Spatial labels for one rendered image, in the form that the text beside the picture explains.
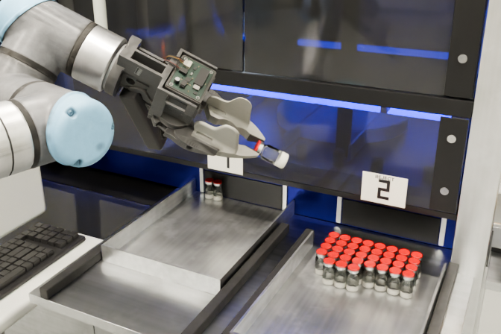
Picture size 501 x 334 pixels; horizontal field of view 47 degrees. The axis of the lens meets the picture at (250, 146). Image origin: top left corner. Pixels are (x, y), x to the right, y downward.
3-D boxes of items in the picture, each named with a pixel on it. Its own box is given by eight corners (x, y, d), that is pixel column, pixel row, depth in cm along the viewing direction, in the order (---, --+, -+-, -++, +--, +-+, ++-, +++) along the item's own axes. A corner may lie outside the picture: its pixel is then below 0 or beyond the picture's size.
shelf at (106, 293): (177, 194, 143) (177, 187, 142) (477, 264, 114) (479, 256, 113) (29, 302, 103) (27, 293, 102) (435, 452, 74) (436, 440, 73)
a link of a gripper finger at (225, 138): (262, 155, 71) (197, 115, 70) (246, 175, 76) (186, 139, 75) (271, 137, 73) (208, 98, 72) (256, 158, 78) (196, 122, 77)
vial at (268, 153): (285, 159, 79) (257, 145, 79) (291, 151, 77) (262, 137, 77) (280, 171, 78) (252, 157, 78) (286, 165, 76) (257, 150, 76)
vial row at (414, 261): (325, 256, 113) (326, 235, 111) (419, 280, 105) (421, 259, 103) (321, 262, 111) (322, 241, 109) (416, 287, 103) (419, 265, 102)
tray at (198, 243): (194, 191, 140) (194, 178, 139) (294, 213, 129) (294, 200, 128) (102, 260, 112) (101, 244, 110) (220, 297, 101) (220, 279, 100)
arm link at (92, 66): (69, 88, 74) (99, 46, 79) (101, 104, 75) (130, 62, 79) (74, 54, 68) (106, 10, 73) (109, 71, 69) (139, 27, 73)
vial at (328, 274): (324, 277, 106) (325, 256, 104) (335, 280, 105) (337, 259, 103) (320, 283, 104) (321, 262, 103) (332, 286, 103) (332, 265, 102)
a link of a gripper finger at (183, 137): (212, 159, 73) (153, 123, 73) (209, 164, 75) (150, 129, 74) (229, 133, 76) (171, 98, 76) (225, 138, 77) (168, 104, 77)
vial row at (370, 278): (317, 268, 109) (318, 247, 107) (413, 294, 101) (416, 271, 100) (312, 273, 107) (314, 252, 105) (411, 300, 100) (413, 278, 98)
